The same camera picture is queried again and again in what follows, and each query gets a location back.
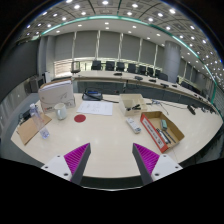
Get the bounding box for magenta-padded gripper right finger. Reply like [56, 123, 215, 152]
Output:
[131, 142, 184, 186]

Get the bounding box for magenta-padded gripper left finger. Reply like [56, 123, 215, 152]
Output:
[40, 142, 92, 186]

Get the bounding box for clear plastic water bottle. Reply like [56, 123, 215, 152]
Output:
[29, 103, 51, 140]

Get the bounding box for dark tools in box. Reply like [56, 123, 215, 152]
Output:
[155, 119, 177, 145]

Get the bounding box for brown box with red side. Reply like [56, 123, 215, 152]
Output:
[139, 110, 186, 154]

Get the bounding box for brown paper envelope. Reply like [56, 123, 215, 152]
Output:
[16, 113, 53, 146]

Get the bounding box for white power strip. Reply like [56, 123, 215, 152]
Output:
[125, 116, 142, 135]

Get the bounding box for flat round red coaster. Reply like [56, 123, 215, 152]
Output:
[73, 114, 87, 124]

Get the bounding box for white ceramic mug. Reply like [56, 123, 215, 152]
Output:
[53, 102, 68, 121]

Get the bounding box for black power adapter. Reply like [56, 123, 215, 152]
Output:
[19, 109, 33, 122]

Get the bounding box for black desk microphone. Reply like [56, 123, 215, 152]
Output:
[186, 104, 197, 116]

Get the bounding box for black clip tool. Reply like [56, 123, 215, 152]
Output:
[125, 104, 142, 112]

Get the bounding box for white printed paper sheet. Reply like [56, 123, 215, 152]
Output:
[76, 100, 114, 117]

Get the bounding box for white printer paper carton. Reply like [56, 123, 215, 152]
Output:
[37, 79, 77, 113]

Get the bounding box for white open cardboard box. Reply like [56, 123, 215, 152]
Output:
[118, 93, 148, 117]

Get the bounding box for black desk telephone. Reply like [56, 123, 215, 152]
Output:
[81, 88, 104, 102]

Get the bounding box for grey floor monitor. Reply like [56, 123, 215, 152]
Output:
[29, 75, 46, 94]

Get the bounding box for long curved conference desk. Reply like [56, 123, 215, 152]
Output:
[71, 69, 218, 108]

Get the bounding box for row of black office chairs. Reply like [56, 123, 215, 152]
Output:
[70, 59, 201, 91]

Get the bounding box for round ceiling lights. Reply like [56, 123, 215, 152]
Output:
[24, 0, 224, 78]

